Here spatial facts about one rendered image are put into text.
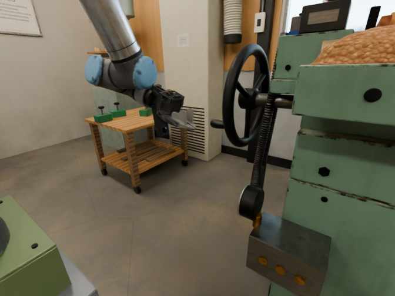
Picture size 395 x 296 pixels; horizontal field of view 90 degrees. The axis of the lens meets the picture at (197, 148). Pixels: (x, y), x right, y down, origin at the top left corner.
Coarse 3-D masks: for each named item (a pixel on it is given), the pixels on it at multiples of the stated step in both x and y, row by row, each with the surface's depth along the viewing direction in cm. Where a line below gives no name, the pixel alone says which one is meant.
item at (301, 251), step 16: (272, 224) 38; (288, 224) 38; (256, 240) 35; (272, 240) 34; (288, 240) 34; (304, 240) 34; (320, 240) 34; (256, 256) 36; (272, 256) 34; (288, 256) 32; (304, 256) 31; (320, 256) 31; (256, 272) 37; (272, 272) 35; (288, 272) 33; (304, 272) 31; (320, 272) 29; (288, 288) 34; (304, 288) 32; (320, 288) 30
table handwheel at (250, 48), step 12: (252, 48) 50; (240, 60) 47; (264, 60) 58; (228, 72) 47; (264, 72) 62; (228, 84) 46; (240, 84) 50; (264, 84) 65; (228, 96) 46; (240, 96) 56; (252, 96) 55; (264, 96) 54; (276, 96) 52; (288, 96) 51; (228, 108) 47; (252, 108) 56; (264, 108) 68; (288, 108) 52; (228, 120) 49; (228, 132) 51; (252, 132) 65; (240, 144) 57
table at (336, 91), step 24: (312, 72) 23; (336, 72) 22; (360, 72) 20; (384, 72) 19; (312, 96) 24; (336, 96) 22; (360, 96) 21; (384, 96) 20; (360, 120) 22; (384, 120) 20
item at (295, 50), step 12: (288, 36) 42; (300, 36) 41; (312, 36) 40; (324, 36) 39; (336, 36) 38; (288, 48) 43; (300, 48) 42; (312, 48) 41; (276, 60) 45; (288, 60) 44; (300, 60) 42; (312, 60) 41; (276, 72) 46; (288, 72) 45
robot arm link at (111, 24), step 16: (80, 0) 44; (96, 0) 43; (112, 0) 45; (96, 16) 45; (112, 16) 46; (96, 32) 49; (112, 32) 48; (128, 32) 50; (112, 48) 50; (128, 48) 51; (112, 64) 58; (128, 64) 53; (144, 64) 55; (112, 80) 60; (128, 80) 56; (144, 80) 56
